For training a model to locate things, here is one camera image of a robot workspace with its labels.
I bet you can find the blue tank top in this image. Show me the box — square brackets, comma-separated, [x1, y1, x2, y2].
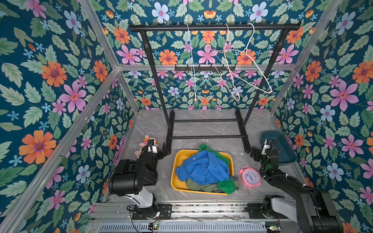
[175, 150, 230, 185]

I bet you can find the white wire hanger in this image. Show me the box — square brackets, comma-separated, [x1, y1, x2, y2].
[215, 23, 274, 94]

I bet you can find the pink wire hanger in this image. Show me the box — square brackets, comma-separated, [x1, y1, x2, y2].
[212, 23, 241, 103]

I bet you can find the olive green tank top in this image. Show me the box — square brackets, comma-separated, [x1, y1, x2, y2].
[186, 176, 239, 194]

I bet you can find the light blue wire hanger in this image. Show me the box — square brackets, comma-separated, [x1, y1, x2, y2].
[186, 24, 197, 103]

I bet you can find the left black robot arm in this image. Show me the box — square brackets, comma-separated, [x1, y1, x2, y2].
[108, 137, 165, 219]

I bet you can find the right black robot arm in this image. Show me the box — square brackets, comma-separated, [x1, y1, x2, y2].
[250, 139, 343, 233]

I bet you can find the plush doll toy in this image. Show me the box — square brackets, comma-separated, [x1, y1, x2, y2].
[135, 135, 158, 158]

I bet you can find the black clothes rack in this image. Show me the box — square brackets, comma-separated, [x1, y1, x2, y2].
[130, 23, 301, 155]

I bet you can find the yellow plastic tray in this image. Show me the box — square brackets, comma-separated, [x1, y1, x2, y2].
[171, 150, 227, 196]

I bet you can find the pink alarm clock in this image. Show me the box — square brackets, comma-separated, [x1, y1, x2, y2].
[239, 166, 261, 189]

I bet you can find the dark teal plastic bin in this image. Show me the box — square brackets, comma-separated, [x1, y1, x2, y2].
[260, 130, 297, 166]

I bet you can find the white ventilation grille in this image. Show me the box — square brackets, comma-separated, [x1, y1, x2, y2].
[97, 222, 267, 233]

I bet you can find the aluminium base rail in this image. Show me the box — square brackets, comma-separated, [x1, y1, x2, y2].
[91, 200, 291, 221]

